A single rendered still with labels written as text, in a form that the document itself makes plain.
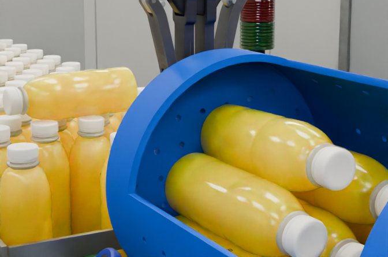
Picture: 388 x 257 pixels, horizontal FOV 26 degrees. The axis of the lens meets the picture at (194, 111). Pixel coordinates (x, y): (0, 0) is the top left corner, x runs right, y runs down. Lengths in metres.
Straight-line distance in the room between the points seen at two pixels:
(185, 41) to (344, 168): 0.26
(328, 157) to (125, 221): 0.23
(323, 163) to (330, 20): 4.61
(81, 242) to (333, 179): 0.44
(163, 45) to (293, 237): 0.29
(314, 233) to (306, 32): 4.79
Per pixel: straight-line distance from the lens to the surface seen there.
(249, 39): 1.51
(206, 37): 0.94
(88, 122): 1.23
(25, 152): 1.08
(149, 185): 0.92
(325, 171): 0.76
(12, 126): 1.26
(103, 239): 1.12
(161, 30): 0.91
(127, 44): 5.88
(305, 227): 0.74
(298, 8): 5.55
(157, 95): 0.86
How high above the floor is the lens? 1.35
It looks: 11 degrees down
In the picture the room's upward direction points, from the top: straight up
